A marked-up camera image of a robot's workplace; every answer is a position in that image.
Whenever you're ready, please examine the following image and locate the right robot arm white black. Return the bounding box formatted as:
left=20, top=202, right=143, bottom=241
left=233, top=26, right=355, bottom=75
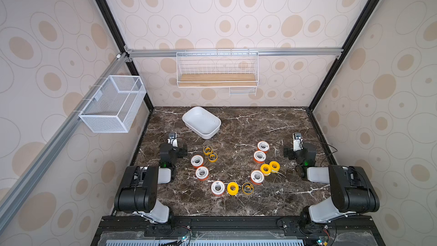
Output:
left=283, top=140, right=380, bottom=226

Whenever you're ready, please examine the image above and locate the aluminium rail back wall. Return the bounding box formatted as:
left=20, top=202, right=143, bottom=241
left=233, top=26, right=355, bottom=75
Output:
left=126, top=47, right=343, bottom=58

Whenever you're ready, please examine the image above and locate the white wire shelf wooden board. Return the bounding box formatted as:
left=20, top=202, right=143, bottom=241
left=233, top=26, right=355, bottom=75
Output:
left=176, top=55, right=259, bottom=95

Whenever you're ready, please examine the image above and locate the white mesh wire basket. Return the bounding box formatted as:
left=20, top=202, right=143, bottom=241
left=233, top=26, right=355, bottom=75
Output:
left=79, top=75, right=146, bottom=133

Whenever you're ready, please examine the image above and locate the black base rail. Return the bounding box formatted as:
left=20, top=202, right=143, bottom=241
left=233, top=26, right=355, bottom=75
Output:
left=91, top=216, right=384, bottom=246

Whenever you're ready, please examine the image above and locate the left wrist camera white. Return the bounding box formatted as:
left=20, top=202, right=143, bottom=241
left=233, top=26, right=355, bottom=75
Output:
left=167, top=132, right=178, bottom=147

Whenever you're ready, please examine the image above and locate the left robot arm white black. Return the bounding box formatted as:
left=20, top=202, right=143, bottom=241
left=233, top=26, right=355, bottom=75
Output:
left=114, top=141, right=188, bottom=224

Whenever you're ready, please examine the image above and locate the orange white tape roll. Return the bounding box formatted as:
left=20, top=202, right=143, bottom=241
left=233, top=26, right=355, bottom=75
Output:
left=191, top=155, right=204, bottom=169
left=250, top=170, right=265, bottom=185
left=211, top=181, right=226, bottom=197
left=257, top=141, right=270, bottom=153
left=195, top=166, right=209, bottom=181
left=253, top=150, right=266, bottom=164

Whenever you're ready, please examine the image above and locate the aluminium rail left wall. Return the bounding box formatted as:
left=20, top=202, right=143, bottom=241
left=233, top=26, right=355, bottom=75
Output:
left=1, top=52, right=129, bottom=233

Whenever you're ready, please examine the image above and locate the white plastic storage box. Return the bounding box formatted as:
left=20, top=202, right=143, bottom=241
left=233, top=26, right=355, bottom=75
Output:
left=182, top=107, right=221, bottom=140

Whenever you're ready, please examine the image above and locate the aluminium rail wall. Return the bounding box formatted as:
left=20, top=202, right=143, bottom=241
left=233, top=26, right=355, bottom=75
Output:
left=1, top=52, right=129, bottom=233
left=126, top=47, right=343, bottom=58

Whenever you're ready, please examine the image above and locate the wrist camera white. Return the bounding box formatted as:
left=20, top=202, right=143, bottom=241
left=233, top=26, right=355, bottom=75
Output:
left=292, top=133, right=303, bottom=151
left=167, top=132, right=178, bottom=147

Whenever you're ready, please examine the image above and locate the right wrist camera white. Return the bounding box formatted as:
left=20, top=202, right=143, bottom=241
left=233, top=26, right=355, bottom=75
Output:
left=292, top=133, right=303, bottom=151

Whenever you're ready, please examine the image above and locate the yellow black label tape roll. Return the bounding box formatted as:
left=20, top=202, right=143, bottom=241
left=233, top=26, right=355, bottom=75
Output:
left=203, top=146, right=213, bottom=156
left=207, top=152, right=218, bottom=163
left=242, top=182, right=254, bottom=195

